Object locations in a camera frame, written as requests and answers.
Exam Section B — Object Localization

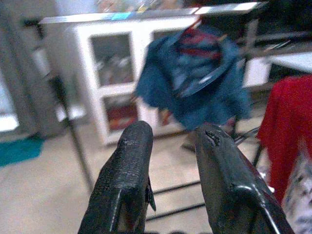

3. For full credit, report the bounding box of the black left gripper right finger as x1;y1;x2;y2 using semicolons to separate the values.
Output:
194;123;295;234

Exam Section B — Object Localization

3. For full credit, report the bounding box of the red garment white print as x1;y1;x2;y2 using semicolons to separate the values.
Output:
256;75;312;234

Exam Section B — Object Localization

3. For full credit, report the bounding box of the white glass-door cabinet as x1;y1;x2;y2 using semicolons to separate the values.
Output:
45;17;273;147

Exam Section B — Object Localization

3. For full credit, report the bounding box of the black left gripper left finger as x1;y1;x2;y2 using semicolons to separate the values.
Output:
78;120;156;234

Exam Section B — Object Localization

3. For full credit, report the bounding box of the teal floor mat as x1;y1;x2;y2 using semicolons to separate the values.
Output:
0;135;46;168

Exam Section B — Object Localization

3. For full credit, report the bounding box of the blue denim garment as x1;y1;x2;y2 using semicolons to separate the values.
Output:
134;23;253;131

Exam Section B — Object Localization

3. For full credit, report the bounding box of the chrome clothes rack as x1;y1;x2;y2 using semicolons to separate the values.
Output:
23;1;269;221

